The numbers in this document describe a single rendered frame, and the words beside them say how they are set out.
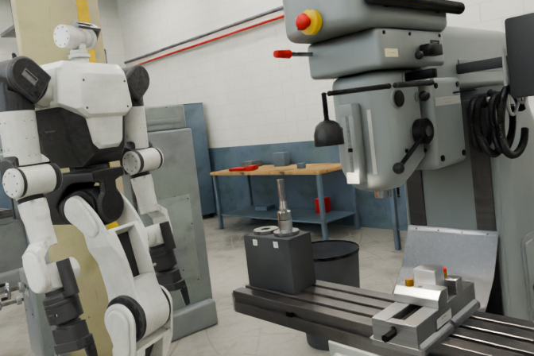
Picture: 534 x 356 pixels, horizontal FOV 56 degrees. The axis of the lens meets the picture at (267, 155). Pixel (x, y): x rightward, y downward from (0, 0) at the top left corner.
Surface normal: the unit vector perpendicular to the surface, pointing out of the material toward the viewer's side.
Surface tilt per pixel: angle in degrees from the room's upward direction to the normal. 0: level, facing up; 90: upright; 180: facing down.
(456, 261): 63
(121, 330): 90
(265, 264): 90
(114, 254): 115
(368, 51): 90
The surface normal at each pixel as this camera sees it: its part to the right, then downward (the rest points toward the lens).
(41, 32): 0.68, -0.04
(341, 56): -0.72, 0.13
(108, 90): 0.88, -0.07
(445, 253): -0.70, -0.33
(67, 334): -0.45, 0.09
